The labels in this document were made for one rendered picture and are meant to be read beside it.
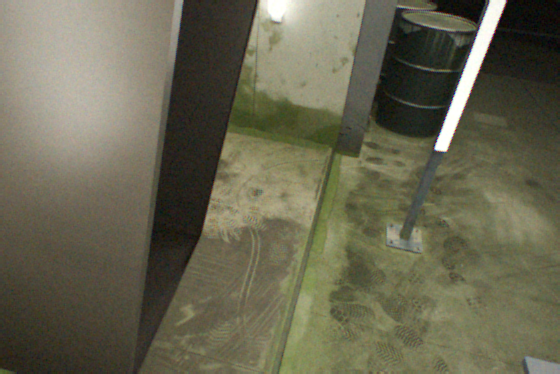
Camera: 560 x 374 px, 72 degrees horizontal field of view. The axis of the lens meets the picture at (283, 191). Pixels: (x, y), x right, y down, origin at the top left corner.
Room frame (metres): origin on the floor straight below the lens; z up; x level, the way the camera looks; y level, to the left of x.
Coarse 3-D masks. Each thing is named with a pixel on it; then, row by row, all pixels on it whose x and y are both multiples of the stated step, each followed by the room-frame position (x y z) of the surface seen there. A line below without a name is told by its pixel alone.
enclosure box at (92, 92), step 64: (0, 0) 0.42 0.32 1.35; (64, 0) 0.42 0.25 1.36; (128, 0) 0.41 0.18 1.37; (192, 0) 1.02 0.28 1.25; (256, 0) 1.01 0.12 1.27; (0, 64) 0.42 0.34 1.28; (64, 64) 0.42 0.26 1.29; (128, 64) 0.41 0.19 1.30; (192, 64) 1.02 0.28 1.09; (0, 128) 0.43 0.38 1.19; (64, 128) 0.42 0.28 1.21; (128, 128) 0.41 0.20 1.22; (192, 128) 1.02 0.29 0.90; (0, 192) 0.43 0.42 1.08; (64, 192) 0.42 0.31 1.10; (128, 192) 0.42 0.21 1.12; (192, 192) 1.02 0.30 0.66; (0, 256) 0.43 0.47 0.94; (64, 256) 0.42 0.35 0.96; (128, 256) 0.42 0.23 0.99; (0, 320) 0.44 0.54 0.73; (64, 320) 0.43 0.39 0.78; (128, 320) 0.42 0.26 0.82
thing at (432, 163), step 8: (472, 40) 1.69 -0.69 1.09; (448, 104) 1.69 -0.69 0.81; (432, 152) 1.65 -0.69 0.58; (440, 152) 1.64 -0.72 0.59; (432, 160) 1.65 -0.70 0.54; (440, 160) 1.64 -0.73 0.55; (432, 168) 1.65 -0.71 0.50; (424, 176) 1.65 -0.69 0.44; (432, 176) 1.64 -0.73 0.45; (424, 184) 1.65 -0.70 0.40; (416, 192) 1.67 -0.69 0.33; (424, 192) 1.64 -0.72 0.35; (416, 200) 1.65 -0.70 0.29; (424, 200) 1.64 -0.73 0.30; (416, 208) 1.65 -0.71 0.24; (408, 216) 1.65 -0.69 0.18; (416, 216) 1.64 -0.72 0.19; (408, 224) 1.65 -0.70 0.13; (400, 232) 1.68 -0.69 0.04; (408, 232) 1.64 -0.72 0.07
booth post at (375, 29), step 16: (368, 0) 2.53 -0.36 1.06; (384, 0) 2.51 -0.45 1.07; (368, 16) 2.53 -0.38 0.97; (384, 16) 2.51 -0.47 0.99; (368, 32) 2.52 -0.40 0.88; (384, 32) 2.51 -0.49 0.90; (368, 48) 2.52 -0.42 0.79; (384, 48) 2.50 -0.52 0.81; (368, 64) 2.52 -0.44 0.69; (352, 80) 2.53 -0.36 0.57; (368, 80) 2.51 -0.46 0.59; (352, 96) 2.52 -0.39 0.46; (368, 96) 2.51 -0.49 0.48; (352, 112) 2.52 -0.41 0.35; (368, 112) 2.50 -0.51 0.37; (352, 128) 2.52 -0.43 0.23; (352, 144) 2.51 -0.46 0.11
